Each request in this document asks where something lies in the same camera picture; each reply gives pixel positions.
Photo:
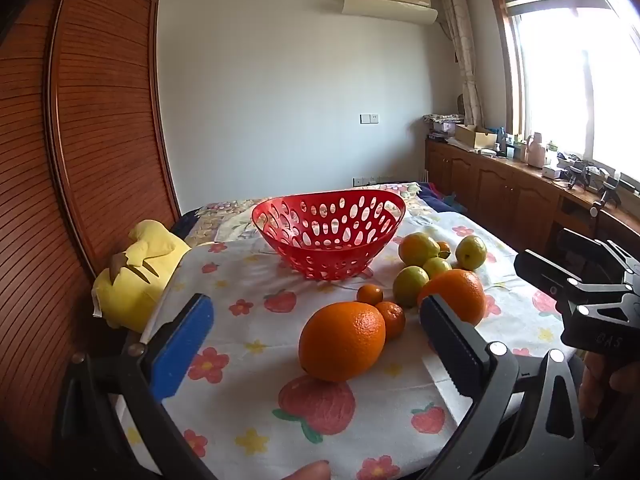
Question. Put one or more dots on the cardboard box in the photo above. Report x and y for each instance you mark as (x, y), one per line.
(475, 136)

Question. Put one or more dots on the red perforated plastic basket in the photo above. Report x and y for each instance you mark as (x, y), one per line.
(327, 240)

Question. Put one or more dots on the yellow orange pear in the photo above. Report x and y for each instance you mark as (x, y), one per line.
(419, 249)

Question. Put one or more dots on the small green pear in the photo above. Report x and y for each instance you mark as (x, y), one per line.
(436, 266)

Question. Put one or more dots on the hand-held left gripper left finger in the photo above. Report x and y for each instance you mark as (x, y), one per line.
(182, 345)

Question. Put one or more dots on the person's right hand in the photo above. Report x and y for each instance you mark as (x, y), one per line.
(597, 377)

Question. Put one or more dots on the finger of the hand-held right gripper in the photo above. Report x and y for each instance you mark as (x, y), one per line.
(582, 245)
(545, 275)

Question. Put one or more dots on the blue cloth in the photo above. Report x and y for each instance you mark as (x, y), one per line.
(452, 201)

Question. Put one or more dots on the white strawberry print tablecloth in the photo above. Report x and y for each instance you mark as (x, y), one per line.
(250, 320)

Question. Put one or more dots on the patterned curtain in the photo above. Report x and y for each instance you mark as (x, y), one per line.
(465, 50)

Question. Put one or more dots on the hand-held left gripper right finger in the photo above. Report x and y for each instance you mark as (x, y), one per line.
(450, 340)

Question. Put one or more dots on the white wall switch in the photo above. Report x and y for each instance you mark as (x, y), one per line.
(369, 118)

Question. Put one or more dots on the person's left hand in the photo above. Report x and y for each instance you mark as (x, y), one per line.
(307, 472)

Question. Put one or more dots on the patterned storage box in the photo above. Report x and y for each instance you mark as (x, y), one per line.
(442, 120)

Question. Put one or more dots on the small black tripod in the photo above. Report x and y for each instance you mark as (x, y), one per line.
(577, 175)
(609, 192)

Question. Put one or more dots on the large orange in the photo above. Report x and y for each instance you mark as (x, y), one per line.
(342, 342)
(457, 292)

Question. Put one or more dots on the wooden framed window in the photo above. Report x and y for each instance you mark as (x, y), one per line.
(565, 60)

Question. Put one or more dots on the white wall outlet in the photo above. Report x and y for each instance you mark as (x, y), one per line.
(362, 180)

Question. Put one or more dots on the small tangerine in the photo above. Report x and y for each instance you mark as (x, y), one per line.
(392, 319)
(370, 294)
(444, 248)

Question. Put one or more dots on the green yellow pear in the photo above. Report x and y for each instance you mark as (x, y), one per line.
(410, 285)

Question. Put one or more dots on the wooden low cabinet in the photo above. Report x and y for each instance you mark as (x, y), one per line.
(500, 185)

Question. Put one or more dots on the pink thermos jug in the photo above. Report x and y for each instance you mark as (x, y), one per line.
(535, 152)

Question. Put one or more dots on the wooden slatted wardrobe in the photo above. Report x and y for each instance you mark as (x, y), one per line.
(90, 135)

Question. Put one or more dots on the yellow plush toy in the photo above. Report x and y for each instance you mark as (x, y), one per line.
(140, 270)

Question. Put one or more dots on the small white box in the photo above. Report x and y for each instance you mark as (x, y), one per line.
(551, 171)

